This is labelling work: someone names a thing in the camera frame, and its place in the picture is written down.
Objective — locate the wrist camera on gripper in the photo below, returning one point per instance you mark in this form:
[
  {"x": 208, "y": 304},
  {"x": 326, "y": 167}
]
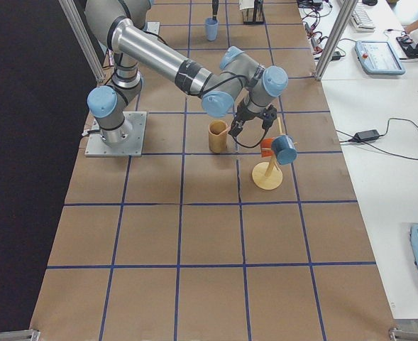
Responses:
[{"x": 268, "y": 116}]

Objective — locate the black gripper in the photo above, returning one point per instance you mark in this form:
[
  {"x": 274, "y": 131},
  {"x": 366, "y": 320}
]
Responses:
[{"x": 243, "y": 114}]

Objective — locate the white keyboard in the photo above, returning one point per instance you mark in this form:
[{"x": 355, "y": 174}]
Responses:
[{"x": 360, "y": 20}]

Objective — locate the bamboo chopstick holder cup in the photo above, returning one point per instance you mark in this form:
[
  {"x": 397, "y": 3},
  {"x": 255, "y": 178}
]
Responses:
[{"x": 218, "y": 136}]

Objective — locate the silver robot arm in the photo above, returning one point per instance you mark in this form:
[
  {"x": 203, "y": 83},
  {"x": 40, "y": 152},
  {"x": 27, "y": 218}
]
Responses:
[{"x": 119, "y": 25}]

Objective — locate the aluminium frame post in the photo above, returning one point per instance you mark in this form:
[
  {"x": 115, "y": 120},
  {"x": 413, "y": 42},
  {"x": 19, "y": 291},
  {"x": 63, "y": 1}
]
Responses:
[{"x": 337, "y": 30}]

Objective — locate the light blue plastic cup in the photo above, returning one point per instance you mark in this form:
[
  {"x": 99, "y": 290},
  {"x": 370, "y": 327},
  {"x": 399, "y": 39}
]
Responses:
[{"x": 211, "y": 29}]

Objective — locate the black wire cup rack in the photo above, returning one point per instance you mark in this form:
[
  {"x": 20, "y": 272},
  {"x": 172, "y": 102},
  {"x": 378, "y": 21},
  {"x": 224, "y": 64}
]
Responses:
[{"x": 254, "y": 16}]

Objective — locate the orange cup on stand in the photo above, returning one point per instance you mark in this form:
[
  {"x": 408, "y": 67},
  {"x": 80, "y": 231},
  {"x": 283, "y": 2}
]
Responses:
[{"x": 266, "y": 147}]

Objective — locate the black power adapter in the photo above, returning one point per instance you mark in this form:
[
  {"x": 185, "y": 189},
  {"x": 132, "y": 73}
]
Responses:
[{"x": 366, "y": 136}]

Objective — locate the dark blue cup on stand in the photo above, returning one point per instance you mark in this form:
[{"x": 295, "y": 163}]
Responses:
[{"x": 284, "y": 149}]

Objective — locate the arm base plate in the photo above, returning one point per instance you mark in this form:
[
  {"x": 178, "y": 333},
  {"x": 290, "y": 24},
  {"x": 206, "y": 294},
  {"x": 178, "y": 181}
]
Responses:
[
  {"x": 152, "y": 27},
  {"x": 127, "y": 140}
]

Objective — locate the teach pendant tablet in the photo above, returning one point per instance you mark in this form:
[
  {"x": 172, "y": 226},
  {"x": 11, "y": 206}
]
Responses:
[{"x": 378, "y": 58}]

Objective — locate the brown paper table cover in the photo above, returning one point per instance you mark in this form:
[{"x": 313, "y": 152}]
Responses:
[{"x": 179, "y": 244}]

